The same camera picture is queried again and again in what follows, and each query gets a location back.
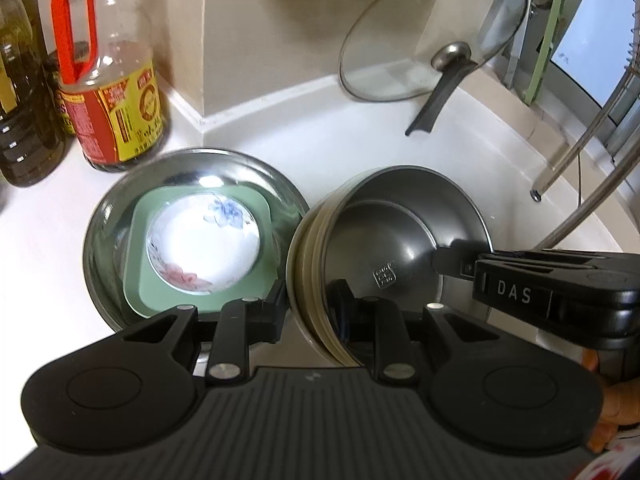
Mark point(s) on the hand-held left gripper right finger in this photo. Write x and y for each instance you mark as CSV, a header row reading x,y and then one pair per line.
x,y
345,320

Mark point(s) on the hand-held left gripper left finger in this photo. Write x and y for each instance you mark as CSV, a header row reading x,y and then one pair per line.
x,y
272,320

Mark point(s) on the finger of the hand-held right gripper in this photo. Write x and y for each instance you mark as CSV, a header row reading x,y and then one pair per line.
x,y
452,257

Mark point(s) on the beige plastic bowl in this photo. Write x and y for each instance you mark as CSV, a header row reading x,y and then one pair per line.
x,y
302,270

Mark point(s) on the small flower-print saucer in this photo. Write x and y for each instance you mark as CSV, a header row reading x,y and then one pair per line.
x,y
200,240

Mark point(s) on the green square plate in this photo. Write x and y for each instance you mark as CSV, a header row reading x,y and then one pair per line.
x,y
137,280

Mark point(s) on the stainless steel basin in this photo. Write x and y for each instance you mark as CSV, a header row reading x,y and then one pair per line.
x,y
107,240

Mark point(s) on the person's right hand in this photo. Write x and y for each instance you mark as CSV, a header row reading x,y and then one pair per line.
x,y
622,405

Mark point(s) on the steel dish rack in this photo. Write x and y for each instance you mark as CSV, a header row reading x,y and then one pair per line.
x,y
575,147

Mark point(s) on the glass pot lid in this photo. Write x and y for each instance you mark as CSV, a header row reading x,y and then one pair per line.
x,y
425,25

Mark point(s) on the green cutting board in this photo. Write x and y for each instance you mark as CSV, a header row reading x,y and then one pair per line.
x,y
545,40

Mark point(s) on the sauce bottle yellow label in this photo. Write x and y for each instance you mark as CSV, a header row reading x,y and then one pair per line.
x,y
115,105

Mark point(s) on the window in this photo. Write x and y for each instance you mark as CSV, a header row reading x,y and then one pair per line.
x,y
590,25

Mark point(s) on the dark oil bottle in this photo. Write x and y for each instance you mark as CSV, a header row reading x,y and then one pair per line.
x,y
25,125

